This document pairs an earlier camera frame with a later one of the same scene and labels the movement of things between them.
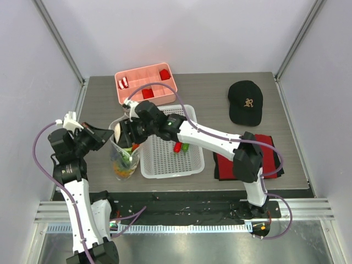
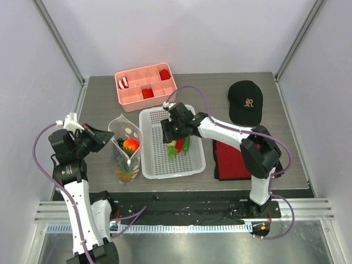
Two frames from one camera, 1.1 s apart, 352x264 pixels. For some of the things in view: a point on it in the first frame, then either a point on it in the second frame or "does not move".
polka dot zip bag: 124,159 does not move
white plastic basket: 158,159 does not move
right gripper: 126,133 → 167,132
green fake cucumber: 185,146 does not move
